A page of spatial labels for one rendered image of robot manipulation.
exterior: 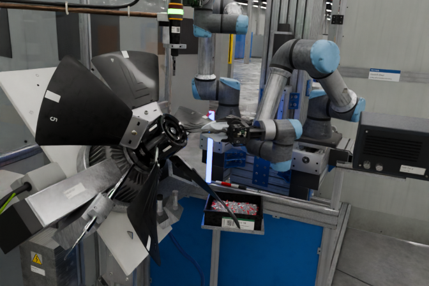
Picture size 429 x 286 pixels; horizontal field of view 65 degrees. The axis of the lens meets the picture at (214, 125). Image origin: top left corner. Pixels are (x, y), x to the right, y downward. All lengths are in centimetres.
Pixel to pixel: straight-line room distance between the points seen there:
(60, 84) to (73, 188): 25
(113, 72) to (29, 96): 26
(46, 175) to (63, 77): 24
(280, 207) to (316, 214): 14
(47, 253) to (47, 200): 40
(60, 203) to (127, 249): 30
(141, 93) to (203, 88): 78
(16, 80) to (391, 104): 238
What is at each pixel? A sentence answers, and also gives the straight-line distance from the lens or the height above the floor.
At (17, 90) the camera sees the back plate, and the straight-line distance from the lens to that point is 114.
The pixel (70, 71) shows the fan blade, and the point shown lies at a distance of 88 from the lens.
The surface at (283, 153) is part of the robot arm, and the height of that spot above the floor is 110.
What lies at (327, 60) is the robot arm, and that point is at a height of 143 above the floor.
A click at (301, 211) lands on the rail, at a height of 83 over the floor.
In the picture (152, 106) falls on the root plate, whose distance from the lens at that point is 107.
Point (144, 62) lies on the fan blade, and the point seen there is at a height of 140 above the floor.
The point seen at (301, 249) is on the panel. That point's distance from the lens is 155.
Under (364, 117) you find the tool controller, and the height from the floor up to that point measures 124.
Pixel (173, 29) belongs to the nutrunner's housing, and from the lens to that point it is 104.
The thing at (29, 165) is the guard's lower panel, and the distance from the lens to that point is 165.
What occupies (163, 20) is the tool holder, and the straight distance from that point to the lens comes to 104.
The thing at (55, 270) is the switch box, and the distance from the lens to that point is 125.
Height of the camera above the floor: 150
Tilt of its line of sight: 15 degrees down
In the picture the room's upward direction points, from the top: 3 degrees clockwise
